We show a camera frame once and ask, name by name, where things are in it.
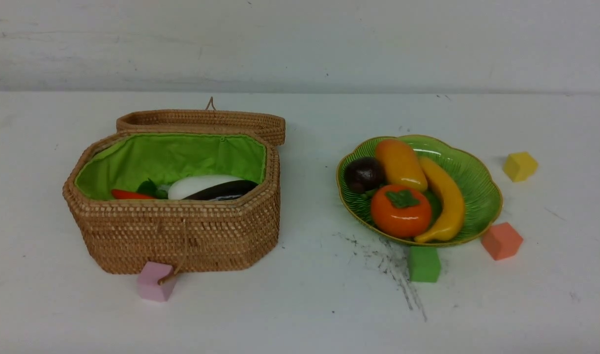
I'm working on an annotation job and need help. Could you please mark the yellow foam cube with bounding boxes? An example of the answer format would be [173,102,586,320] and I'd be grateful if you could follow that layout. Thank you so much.
[503,151,539,183]

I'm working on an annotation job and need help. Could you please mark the dark purple eggplant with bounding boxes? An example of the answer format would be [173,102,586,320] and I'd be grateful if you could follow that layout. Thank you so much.
[184,179,258,201]

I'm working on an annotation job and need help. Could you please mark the yellow banana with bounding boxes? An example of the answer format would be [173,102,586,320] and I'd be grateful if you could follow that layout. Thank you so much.
[414,157,465,244]

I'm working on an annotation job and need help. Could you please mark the orange persimmon with green leaf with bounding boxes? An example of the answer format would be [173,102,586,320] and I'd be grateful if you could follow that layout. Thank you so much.
[370,184,432,239]

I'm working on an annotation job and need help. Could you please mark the purple mangosteen with green calyx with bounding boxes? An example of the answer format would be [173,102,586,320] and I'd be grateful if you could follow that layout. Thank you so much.
[344,156,387,194]

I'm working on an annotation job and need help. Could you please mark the woven rattan basket lid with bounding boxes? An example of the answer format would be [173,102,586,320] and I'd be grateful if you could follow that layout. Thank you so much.
[116,97,286,146]

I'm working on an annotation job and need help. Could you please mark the woven rattan basket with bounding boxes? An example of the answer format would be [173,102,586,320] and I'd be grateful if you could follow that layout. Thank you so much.
[62,129,281,275]

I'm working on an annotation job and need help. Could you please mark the pink foam cube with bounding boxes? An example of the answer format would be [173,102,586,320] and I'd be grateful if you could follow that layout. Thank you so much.
[137,262,177,302]

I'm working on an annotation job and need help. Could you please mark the green glass plate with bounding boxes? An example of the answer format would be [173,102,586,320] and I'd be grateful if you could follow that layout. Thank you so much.
[336,134,504,247]

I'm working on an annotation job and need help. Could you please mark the orange foam cube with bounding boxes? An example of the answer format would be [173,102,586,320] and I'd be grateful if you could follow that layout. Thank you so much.
[480,222,523,261]

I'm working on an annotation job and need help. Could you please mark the yellow orange mango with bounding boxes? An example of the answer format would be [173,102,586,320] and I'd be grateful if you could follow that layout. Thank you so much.
[374,138,428,191]

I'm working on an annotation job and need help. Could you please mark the white radish with green leaves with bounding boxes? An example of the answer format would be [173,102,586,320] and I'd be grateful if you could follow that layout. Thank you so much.
[155,175,242,200]

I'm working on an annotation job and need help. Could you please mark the orange carrot with green leaves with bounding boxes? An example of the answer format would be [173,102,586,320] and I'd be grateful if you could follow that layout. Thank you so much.
[111,179,168,200]

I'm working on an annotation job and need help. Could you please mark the green foam cube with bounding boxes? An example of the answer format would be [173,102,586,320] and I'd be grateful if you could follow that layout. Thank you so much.
[407,246,442,284]

